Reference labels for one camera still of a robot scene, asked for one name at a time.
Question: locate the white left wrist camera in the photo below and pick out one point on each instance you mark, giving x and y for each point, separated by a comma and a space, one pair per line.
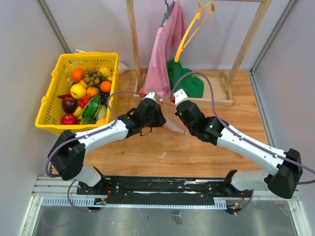
151, 95

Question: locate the dark red apple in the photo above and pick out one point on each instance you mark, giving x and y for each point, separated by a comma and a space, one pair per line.
69, 105

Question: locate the dark grape bunch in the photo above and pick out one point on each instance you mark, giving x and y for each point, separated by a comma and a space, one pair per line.
104, 97

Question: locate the yellow lemon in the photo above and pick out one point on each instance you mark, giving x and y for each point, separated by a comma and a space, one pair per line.
106, 71

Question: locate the wooden clothes rack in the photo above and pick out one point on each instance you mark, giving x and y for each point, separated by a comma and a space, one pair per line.
221, 93

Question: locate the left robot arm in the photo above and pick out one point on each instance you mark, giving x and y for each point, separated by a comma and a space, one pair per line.
68, 153

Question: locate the red chili pepper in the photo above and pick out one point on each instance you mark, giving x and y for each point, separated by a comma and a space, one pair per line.
63, 96

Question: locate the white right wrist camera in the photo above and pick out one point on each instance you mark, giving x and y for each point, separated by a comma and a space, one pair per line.
179, 97

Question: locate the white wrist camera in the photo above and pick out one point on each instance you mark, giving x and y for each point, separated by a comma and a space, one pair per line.
179, 97
151, 95

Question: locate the yellow orange fruit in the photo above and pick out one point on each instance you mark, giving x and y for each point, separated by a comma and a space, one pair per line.
101, 121

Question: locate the green cloth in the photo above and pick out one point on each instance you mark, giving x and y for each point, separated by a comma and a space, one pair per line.
193, 86

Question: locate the yellow plastic basket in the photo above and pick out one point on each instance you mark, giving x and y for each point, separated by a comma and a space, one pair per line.
51, 112

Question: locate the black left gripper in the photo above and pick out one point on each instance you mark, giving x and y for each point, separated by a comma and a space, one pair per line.
160, 119

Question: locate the yellow apple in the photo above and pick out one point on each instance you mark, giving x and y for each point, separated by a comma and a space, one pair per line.
78, 91

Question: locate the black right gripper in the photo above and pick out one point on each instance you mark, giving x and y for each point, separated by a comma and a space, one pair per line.
176, 112

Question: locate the clear zip top bag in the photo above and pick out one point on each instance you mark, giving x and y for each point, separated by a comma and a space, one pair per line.
173, 123

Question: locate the yellow banana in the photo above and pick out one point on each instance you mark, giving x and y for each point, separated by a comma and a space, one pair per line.
78, 112

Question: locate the bright red apple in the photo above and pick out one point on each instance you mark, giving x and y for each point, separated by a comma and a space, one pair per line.
68, 119

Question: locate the green cabbage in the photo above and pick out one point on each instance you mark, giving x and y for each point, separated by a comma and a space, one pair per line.
102, 112

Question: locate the brown longan bunch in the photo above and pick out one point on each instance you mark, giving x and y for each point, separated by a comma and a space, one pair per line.
93, 78

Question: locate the grey clothes hanger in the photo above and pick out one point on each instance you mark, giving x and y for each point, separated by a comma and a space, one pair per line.
167, 13

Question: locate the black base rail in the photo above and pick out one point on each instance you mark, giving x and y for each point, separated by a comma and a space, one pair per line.
163, 191

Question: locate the red bell pepper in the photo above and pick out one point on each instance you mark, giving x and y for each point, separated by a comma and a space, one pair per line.
83, 101

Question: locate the green mango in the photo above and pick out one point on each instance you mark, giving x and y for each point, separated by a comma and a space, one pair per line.
87, 121

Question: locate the pink shirt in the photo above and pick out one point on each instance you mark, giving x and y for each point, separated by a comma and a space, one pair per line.
167, 40

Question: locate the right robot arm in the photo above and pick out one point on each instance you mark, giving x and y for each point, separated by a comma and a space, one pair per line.
281, 170

